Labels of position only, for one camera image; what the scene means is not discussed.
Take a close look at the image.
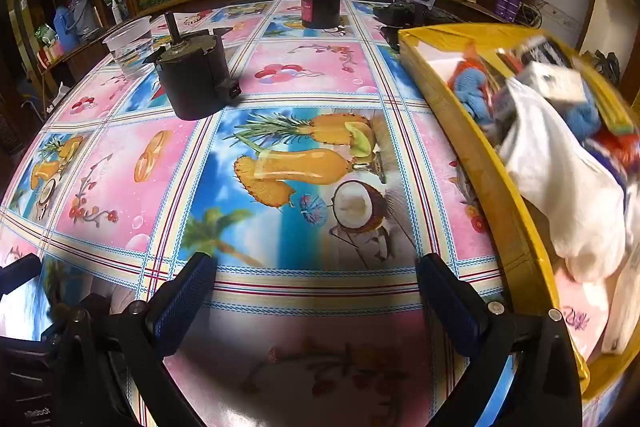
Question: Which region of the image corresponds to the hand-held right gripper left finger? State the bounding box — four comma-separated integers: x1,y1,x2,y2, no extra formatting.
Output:
50,251,221,427

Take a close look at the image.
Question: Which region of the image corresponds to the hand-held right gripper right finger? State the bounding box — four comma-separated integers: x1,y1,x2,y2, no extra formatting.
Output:
415,252,583,427

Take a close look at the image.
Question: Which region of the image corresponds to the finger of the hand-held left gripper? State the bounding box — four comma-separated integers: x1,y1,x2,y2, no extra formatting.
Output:
0,253,42,295

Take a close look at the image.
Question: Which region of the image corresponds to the yellow taped cardboard box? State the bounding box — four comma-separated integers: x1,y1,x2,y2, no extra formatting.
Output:
397,23,640,408

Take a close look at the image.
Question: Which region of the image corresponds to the orange mesh scrubber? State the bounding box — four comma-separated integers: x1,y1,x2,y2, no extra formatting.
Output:
595,129,633,162

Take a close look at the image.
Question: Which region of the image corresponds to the black cylinder with shaft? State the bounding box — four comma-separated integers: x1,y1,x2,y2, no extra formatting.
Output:
144,11,242,120

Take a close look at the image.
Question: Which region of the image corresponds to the clear plastic cup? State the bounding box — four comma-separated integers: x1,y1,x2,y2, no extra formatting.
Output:
102,16,153,78

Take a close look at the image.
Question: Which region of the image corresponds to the blue thermos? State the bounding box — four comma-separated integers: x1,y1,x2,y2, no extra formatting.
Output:
52,6,73,45

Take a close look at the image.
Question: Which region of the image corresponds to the fruit print tablecloth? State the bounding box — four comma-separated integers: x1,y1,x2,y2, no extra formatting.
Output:
0,0,561,427

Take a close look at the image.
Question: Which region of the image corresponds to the grey thermos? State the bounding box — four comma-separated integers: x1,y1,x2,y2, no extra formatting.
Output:
67,0,101,40

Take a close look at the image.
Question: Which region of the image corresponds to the black phone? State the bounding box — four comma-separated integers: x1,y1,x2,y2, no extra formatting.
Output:
379,26,418,54

